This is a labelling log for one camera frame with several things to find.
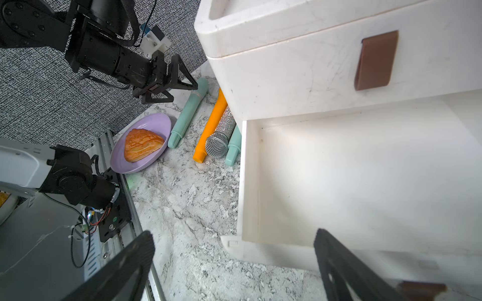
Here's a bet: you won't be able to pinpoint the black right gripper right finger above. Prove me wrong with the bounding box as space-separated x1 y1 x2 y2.
314 229 405 300

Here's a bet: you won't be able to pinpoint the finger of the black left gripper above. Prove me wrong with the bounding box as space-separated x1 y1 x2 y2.
141 88 174 104
166 54 198 90

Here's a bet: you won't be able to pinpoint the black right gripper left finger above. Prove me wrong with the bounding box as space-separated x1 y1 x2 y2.
64 231 155 301

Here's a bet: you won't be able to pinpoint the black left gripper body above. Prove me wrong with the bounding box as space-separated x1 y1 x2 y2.
131 51 168 99

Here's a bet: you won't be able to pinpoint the mint green microphone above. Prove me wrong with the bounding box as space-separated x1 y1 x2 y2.
168 78 209 149
225 125 242 166

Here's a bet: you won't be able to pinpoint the orange microphone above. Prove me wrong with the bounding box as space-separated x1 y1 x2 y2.
193 89 227 163

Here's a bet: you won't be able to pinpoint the white drawer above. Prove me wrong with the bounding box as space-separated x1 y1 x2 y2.
207 1 481 120
222 90 481 285

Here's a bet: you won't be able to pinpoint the white top drawer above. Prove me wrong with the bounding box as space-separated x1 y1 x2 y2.
207 1 481 120

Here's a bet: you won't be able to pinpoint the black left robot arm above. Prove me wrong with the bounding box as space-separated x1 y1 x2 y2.
1 1 198 209

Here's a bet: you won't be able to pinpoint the white drawer cabinet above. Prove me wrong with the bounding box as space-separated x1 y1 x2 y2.
195 1 414 58

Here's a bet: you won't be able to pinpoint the purple plate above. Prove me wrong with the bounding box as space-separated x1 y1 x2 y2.
110 113 171 174

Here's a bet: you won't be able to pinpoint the orange pastry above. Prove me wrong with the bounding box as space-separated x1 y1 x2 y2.
124 129 164 163

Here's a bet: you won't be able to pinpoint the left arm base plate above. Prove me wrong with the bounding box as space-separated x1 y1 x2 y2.
97 168 132 243

